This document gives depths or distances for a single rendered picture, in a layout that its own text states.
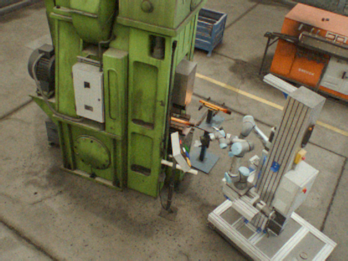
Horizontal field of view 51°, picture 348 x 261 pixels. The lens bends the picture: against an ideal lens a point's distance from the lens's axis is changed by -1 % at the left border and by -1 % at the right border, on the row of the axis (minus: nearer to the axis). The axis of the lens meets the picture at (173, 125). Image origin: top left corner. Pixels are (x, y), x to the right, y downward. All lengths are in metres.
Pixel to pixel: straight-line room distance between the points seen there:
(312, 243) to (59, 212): 3.02
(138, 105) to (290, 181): 1.77
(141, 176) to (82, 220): 0.89
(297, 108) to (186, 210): 2.12
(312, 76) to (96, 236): 4.94
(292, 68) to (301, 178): 3.98
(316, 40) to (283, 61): 0.83
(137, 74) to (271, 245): 2.42
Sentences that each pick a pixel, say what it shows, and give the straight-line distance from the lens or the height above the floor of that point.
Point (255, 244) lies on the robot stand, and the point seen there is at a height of 0.21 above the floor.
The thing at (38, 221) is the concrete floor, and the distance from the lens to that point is 4.81.
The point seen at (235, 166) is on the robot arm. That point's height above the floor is 1.18.
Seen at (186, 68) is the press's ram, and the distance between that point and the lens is 4.02.
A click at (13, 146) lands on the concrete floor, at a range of 5.80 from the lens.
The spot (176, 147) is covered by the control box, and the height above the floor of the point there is 1.19.
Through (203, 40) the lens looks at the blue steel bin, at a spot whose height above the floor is 0.31.
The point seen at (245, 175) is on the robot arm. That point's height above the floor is 1.03.
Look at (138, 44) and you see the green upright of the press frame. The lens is 3.65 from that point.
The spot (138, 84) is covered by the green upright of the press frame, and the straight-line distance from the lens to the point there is 3.94.
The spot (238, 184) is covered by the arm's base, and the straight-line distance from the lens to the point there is 4.06.
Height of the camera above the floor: 3.81
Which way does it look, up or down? 40 degrees down
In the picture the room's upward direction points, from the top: 6 degrees clockwise
